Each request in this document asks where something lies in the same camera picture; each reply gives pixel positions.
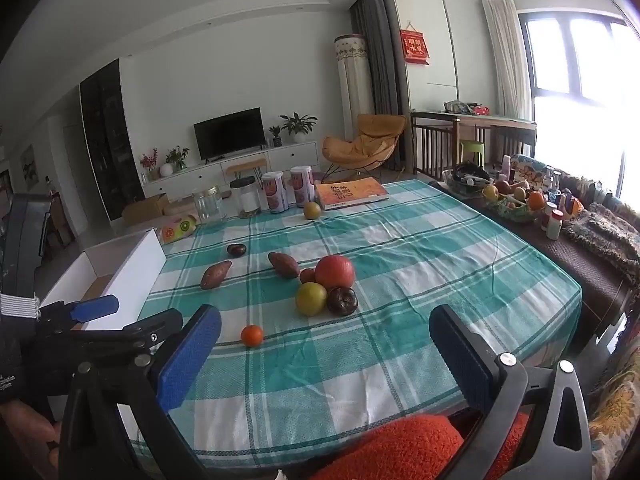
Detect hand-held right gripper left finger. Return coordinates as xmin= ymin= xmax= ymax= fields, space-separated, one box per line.
xmin=59 ymin=304 xmax=222 ymax=480

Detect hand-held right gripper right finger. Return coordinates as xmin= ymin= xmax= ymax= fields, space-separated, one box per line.
xmin=429 ymin=304 xmax=593 ymax=480

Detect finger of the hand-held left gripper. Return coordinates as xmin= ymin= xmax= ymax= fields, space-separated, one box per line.
xmin=75 ymin=308 xmax=184 ymax=361
xmin=39 ymin=294 xmax=120 ymax=332

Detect white cardboard box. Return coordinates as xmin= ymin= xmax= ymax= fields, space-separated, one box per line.
xmin=39 ymin=227 xmax=167 ymax=331

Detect dark brown round fruit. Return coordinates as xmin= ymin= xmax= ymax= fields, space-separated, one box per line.
xmin=326 ymin=286 xmax=358 ymax=316

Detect red apple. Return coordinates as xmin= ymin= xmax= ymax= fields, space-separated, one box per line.
xmin=314 ymin=254 xmax=356 ymax=291

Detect person's left hand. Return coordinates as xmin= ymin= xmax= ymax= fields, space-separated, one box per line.
xmin=0 ymin=401 xmax=63 ymax=468

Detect sweet potato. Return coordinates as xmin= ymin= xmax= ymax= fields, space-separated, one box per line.
xmin=200 ymin=260 xmax=233 ymax=290
xmin=268 ymin=251 xmax=301 ymax=280

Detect fruit print bag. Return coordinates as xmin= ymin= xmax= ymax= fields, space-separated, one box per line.
xmin=157 ymin=214 xmax=198 ymax=246

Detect orange fuzzy cloth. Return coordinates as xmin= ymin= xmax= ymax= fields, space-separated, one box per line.
xmin=310 ymin=412 xmax=531 ymax=480

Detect tall black cabinet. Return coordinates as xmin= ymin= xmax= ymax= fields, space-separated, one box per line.
xmin=79 ymin=58 xmax=146 ymax=221

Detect yellow-green apple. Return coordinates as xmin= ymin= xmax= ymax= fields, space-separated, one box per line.
xmin=295 ymin=282 xmax=328 ymax=317

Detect clear glass jar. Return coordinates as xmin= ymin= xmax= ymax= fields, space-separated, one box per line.
xmin=192 ymin=186 xmax=227 ymax=223

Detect red flowers in vase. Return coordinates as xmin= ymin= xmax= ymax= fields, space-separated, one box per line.
xmin=139 ymin=148 xmax=159 ymax=183

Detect dark brown side table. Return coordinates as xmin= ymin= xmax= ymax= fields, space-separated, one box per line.
xmin=430 ymin=180 xmax=632 ymax=351

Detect fruit basket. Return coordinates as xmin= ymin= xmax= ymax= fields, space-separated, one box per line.
xmin=482 ymin=185 xmax=548 ymax=223

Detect glass jar with black lid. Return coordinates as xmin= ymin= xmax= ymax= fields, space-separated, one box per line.
xmin=229 ymin=176 xmax=262 ymax=219

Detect floral cushion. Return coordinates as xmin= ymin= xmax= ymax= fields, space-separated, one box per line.
xmin=585 ymin=335 xmax=640 ymax=480

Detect plant in white vase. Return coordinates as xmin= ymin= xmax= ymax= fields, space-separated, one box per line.
xmin=160 ymin=146 xmax=191 ymax=177

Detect black basket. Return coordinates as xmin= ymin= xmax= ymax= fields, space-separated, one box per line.
xmin=442 ymin=162 xmax=493 ymax=196

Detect pink and white can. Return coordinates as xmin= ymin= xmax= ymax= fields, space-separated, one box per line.
xmin=262 ymin=171 xmax=290 ymax=214
xmin=290 ymin=165 xmax=316 ymax=208

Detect wooden bench with hairpin legs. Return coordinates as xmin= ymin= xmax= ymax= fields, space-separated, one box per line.
xmin=223 ymin=158 xmax=268 ymax=191

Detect patterned woven blanket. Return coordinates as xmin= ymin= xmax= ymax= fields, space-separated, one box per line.
xmin=562 ymin=175 xmax=640 ymax=288

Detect orange flat book box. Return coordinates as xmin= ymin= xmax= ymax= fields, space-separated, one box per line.
xmin=314 ymin=177 xmax=390 ymax=211

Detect green stool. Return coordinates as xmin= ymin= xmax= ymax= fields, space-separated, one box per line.
xmin=459 ymin=140 xmax=487 ymax=168

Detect black flat television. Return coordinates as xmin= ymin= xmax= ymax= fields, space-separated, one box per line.
xmin=193 ymin=107 xmax=267 ymax=162

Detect white television cabinet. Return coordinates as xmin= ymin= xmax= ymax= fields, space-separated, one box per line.
xmin=141 ymin=141 xmax=321 ymax=198

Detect orange lounge chair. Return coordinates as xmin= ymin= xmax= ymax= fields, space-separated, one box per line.
xmin=321 ymin=113 xmax=407 ymax=183

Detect wooden console table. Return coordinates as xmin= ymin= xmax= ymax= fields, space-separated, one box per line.
xmin=410 ymin=110 xmax=538 ymax=178

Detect large green potted plant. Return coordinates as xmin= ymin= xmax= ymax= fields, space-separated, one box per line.
xmin=279 ymin=112 xmax=319 ymax=144

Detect covered standing air conditioner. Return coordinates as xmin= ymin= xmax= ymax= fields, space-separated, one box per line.
xmin=334 ymin=33 xmax=376 ymax=138

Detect large window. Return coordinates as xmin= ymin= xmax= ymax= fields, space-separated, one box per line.
xmin=517 ymin=10 xmax=640 ymax=201

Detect white curtain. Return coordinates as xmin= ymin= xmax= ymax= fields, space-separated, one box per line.
xmin=481 ymin=0 xmax=536 ymax=123

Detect grey curtain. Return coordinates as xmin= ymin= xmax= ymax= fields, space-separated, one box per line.
xmin=349 ymin=0 xmax=408 ymax=118

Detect framed wall painting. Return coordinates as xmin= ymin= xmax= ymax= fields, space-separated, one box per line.
xmin=19 ymin=144 xmax=40 ymax=192

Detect red wall hanging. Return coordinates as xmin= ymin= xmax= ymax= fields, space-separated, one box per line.
xmin=399 ymin=22 xmax=431 ymax=66

